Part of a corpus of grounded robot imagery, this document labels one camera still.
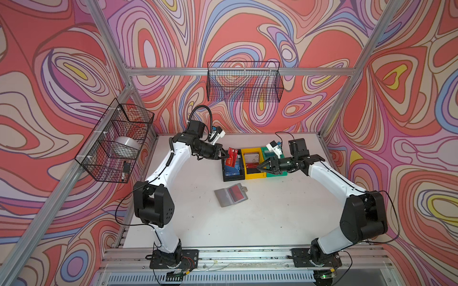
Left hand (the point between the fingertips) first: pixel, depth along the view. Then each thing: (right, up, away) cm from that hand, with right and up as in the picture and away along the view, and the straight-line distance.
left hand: (229, 156), depth 80 cm
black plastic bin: (+1, -11, +21) cm, 23 cm away
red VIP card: (+1, -1, +1) cm, 2 cm away
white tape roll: (-43, +6, -6) cm, 43 cm away
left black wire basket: (-49, +2, -7) cm, 49 cm away
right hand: (+14, -7, -1) cm, 16 cm away
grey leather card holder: (+1, -21, +11) cm, 24 cm away
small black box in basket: (-43, -5, -6) cm, 44 cm away
